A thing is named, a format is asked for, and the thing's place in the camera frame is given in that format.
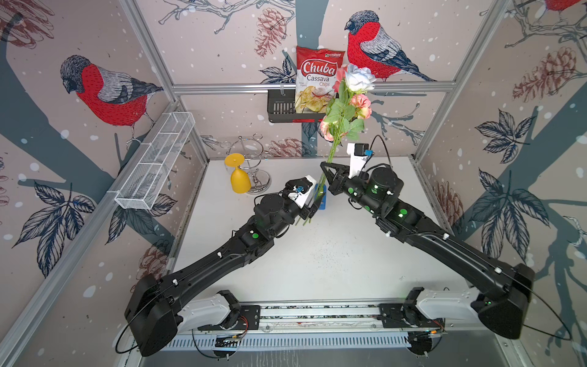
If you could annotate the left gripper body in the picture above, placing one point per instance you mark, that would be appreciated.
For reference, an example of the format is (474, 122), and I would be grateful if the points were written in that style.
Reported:
(304, 212)

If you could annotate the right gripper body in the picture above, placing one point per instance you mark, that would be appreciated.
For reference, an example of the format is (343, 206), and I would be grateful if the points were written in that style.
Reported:
(358, 189)

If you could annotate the pink artificial flower bouquet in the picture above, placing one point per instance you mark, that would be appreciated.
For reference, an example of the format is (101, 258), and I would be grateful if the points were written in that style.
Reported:
(344, 103)

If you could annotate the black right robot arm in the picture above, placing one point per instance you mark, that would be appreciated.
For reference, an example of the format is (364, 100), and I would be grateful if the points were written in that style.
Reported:
(500, 294)

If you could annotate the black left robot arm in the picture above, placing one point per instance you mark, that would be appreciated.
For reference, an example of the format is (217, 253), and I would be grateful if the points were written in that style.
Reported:
(153, 312)

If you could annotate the blue tape dispenser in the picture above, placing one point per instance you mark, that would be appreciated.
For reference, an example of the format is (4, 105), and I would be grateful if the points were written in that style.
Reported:
(323, 202)

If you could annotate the yellow upside-down wine glass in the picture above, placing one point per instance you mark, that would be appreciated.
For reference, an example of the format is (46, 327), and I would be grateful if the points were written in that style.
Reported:
(239, 179)

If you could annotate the chrome wine glass rack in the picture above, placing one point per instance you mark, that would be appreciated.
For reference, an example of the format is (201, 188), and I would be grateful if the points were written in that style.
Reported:
(253, 152)

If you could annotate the Chuba cassava chips bag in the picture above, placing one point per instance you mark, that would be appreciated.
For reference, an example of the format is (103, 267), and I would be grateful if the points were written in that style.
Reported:
(316, 78)

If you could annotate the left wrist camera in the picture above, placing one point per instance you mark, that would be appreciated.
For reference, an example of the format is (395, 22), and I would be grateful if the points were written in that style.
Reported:
(305, 183)

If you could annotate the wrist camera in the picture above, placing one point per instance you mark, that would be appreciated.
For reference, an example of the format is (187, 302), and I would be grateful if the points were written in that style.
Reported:
(305, 183)
(359, 154)

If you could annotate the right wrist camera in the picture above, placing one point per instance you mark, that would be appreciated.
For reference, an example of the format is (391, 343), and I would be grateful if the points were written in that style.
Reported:
(359, 154)

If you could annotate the black wire wall basket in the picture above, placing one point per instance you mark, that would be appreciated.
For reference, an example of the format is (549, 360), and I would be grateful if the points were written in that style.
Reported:
(281, 109)

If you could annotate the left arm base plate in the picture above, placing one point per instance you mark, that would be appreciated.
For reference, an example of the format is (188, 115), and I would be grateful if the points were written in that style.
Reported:
(244, 317)

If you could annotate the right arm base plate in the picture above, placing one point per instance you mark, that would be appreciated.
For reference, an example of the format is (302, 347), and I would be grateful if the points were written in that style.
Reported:
(396, 316)

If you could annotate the white wire mesh shelf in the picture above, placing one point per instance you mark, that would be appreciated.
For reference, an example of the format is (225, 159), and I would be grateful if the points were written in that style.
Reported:
(144, 184)

